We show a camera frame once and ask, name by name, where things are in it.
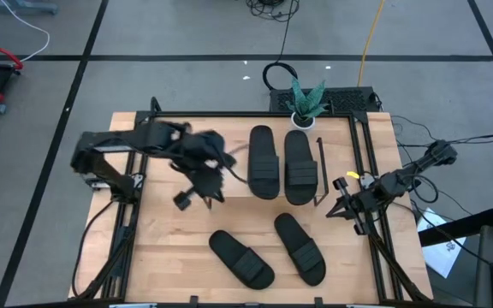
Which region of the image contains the black power cable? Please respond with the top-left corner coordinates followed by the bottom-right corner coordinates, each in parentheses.
top-left (71, 198), bottom-right (117, 299)

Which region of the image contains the black foam slide sandal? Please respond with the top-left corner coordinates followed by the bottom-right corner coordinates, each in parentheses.
top-left (273, 212), bottom-right (328, 287)
top-left (283, 129), bottom-right (319, 206)
top-left (208, 229), bottom-right (276, 291)
top-left (247, 124), bottom-right (281, 201)

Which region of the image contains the white cable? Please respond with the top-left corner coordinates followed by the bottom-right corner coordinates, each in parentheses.
top-left (0, 0), bottom-right (51, 63)

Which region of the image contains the snake plant in white pot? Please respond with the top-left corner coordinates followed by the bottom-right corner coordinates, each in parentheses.
top-left (284, 76), bottom-right (330, 132)

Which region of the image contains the black coiled cable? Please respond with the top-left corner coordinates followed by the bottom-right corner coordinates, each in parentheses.
top-left (262, 0), bottom-right (301, 92)

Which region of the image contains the tangled black cable bundle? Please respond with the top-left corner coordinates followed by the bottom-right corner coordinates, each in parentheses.
top-left (245, 0), bottom-right (301, 22)

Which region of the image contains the white paper sheet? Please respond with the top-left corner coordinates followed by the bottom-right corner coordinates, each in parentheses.
top-left (415, 207), bottom-right (466, 279)

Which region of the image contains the black metal table frame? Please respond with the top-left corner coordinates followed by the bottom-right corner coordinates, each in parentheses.
top-left (68, 96), bottom-right (435, 305)

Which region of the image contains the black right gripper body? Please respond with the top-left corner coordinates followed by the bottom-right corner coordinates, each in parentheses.
top-left (332, 176), bottom-right (381, 236)

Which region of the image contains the black looped camera cable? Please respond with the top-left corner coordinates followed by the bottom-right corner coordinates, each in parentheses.
top-left (223, 144), bottom-right (251, 186)

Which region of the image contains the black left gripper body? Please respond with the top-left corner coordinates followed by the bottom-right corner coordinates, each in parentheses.
top-left (172, 130), bottom-right (238, 211)

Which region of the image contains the black perforated metal box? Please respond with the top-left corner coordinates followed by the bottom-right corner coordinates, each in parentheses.
top-left (269, 86), bottom-right (381, 115)

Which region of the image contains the black beam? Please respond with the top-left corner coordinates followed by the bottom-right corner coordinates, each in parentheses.
top-left (417, 206), bottom-right (493, 248)

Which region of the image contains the yellow cable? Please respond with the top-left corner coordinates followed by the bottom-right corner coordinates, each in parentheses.
top-left (356, 0), bottom-right (387, 88)

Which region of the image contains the wooden shelf with black frame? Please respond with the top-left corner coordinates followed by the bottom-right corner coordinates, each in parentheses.
top-left (203, 135), bottom-right (331, 209)

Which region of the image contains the grey floor base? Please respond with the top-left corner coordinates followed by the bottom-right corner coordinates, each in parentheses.
top-left (0, 0), bottom-right (59, 16)

